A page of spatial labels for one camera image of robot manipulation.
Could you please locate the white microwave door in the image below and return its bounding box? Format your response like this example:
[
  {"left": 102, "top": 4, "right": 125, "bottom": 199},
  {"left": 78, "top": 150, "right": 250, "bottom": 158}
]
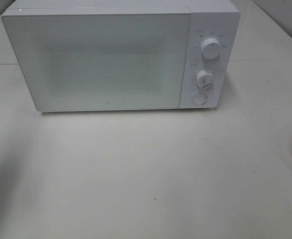
[{"left": 2, "top": 14, "right": 190, "bottom": 112}]

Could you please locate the white upper power knob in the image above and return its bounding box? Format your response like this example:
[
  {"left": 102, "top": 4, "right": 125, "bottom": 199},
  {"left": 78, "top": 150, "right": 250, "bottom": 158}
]
[{"left": 200, "top": 36, "right": 222, "bottom": 60}]

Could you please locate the white round door button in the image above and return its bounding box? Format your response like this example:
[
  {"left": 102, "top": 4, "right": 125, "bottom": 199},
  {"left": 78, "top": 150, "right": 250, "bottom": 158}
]
[{"left": 192, "top": 93, "right": 207, "bottom": 106}]

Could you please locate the white microwave oven body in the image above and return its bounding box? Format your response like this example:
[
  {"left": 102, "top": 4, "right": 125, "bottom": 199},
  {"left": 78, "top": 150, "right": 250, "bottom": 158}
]
[{"left": 2, "top": 0, "right": 241, "bottom": 111}]

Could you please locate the white timer knob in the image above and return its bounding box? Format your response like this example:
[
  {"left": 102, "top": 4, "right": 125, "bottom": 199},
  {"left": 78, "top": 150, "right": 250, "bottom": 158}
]
[{"left": 196, "top": 70, "right": 214, "bottom": 88}]

